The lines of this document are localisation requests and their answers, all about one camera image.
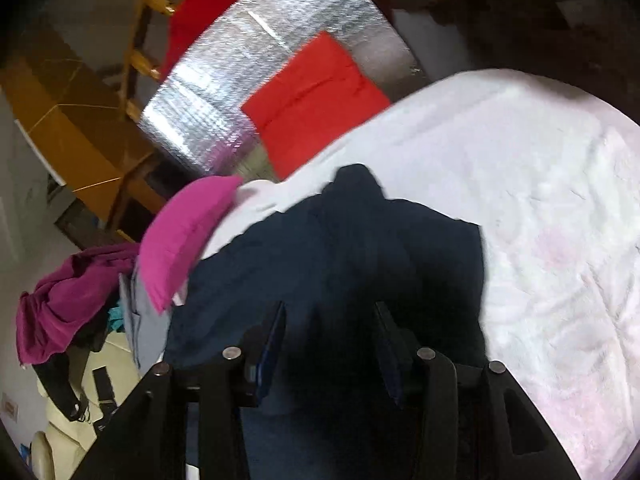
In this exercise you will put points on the silver foil mat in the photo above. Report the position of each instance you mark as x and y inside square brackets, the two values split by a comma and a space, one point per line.
[225, 85]

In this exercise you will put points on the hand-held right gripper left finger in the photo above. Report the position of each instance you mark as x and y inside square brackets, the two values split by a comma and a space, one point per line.
[272, 342]

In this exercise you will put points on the wall socket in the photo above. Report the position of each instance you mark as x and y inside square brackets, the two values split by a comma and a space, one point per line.
[9, 407]

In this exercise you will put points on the yellow wooden ladder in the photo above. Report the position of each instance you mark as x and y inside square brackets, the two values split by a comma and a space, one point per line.
[160, 2]

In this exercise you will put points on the pink folded cloth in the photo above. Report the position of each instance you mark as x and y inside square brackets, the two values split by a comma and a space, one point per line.
[185, 240]

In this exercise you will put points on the white fleece blanket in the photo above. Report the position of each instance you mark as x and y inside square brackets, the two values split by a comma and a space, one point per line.
[525, 185]

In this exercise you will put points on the yellow wooden board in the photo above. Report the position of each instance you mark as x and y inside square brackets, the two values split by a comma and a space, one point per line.
[65, 125]

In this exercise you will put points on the red folded cloth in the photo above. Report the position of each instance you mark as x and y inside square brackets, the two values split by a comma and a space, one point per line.
[310, 105]

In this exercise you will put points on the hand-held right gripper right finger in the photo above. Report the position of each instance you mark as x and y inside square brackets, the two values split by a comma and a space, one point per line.
[387, 345]

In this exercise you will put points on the navy blue hooded jacket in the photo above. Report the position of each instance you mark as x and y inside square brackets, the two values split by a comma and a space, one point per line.
[350, 240]

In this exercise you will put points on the magenta cloth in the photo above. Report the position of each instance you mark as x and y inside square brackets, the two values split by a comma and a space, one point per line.
[65, 300]

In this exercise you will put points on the grey cloth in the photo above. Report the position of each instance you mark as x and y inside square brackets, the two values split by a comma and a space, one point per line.
[145, 330]

